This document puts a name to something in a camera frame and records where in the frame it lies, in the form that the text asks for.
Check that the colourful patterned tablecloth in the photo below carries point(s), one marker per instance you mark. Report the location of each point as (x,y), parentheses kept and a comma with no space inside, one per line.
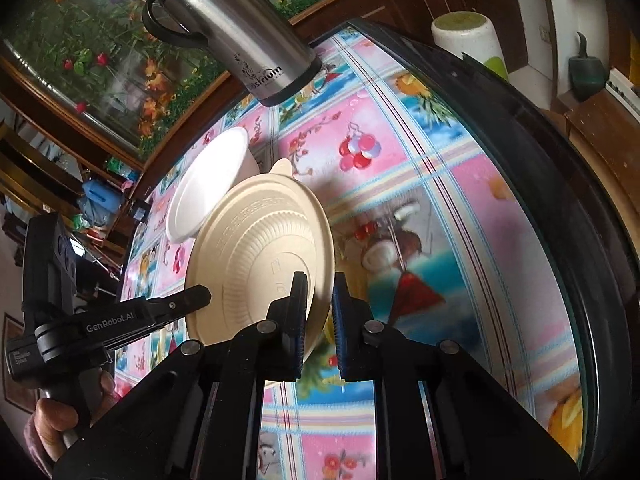
(425,229)

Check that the small beige ribbed bowl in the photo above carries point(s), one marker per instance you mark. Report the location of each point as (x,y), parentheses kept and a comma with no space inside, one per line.
(264,230)

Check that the stainless steel thermos jug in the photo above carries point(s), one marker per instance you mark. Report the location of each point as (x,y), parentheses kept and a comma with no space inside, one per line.
(249,38)

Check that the person's left hand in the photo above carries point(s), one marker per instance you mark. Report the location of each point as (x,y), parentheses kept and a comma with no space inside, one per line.
(51,419)

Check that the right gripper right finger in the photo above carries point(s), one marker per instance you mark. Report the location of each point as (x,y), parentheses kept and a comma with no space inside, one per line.
(356,332)

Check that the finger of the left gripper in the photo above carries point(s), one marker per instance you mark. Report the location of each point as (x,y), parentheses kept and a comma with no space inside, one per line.
(165,310)

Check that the blue water jug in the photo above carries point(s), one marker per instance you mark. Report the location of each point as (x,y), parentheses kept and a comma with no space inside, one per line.
(103,195)

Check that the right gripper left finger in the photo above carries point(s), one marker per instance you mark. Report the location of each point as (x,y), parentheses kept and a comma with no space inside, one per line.
(286,344)

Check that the white bowl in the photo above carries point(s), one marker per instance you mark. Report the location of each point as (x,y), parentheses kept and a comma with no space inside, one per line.
(222,164)

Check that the wooden cabinet counter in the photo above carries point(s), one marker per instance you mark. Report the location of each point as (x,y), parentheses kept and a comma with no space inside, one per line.
(203,98)

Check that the flower mural glass panel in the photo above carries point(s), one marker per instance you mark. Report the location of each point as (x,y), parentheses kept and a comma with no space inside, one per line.
(96,58)

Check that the white green-topped container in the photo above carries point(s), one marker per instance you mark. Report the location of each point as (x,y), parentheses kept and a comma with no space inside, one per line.
(473,34)

